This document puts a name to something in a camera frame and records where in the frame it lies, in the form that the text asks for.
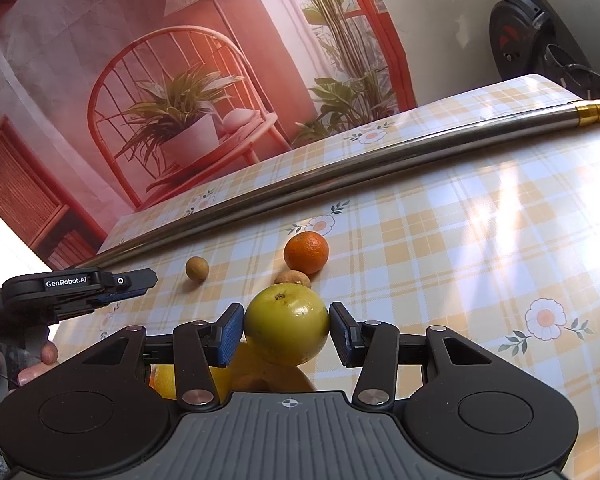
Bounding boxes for black exercise bike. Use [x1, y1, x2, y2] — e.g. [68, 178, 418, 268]
[489, 0, 600, 100]

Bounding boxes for green apple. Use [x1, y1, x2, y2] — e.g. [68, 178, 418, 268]
[244, 283, 329, 366]

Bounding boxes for lemon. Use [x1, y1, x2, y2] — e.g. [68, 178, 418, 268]
[149, 364, 176, 400]

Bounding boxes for telescopic metal pole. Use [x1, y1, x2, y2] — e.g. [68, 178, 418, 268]
[78, 99, 600, 269]

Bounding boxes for back middle tangerine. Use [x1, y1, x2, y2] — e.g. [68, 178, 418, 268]
[284, 231, 329, 275]

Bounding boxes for brown longan fruit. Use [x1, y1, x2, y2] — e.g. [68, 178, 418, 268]
[274, 270, 312, 288]

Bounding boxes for large yellow grapefruit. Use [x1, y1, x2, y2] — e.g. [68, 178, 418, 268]
[210, 342, 315, 403]

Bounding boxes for printed room backdrop cloth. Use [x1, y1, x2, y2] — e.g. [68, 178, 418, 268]
[0, 0, 415, 269]

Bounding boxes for plaid floral tablecloth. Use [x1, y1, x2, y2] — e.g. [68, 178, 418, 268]
[54, 72, 600, 480]

